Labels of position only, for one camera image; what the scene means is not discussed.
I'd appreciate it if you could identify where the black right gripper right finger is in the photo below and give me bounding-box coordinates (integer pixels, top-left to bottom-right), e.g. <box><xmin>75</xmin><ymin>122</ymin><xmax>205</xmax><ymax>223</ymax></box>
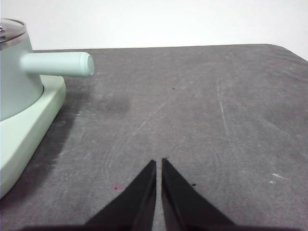
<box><xmin>161</xmin><ymin>158</ymin><xmax>238</xmax><ymax>231</ymax></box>

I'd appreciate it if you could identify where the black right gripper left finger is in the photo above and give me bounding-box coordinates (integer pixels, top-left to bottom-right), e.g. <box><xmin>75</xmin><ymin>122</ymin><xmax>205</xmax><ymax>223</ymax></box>
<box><xmin>84</xmin><ymin>159</ymin><xmax>158</xmax><ymax>231</ymax></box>

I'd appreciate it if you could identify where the mint green steamer pot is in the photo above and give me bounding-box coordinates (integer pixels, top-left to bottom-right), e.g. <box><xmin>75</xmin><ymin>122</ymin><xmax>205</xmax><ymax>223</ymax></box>
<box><xmin>0</xmin><ymin>36</ymin><xmax>95</xmax><ymax>121</ymax></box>

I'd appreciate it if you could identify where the mint green breakfast machine base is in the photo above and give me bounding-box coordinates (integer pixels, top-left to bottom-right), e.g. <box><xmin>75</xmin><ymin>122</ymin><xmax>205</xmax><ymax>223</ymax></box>
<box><xmin>0</xmin><ymin>76</ymin><xmax>67</xmax><ymax>199</ymax></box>

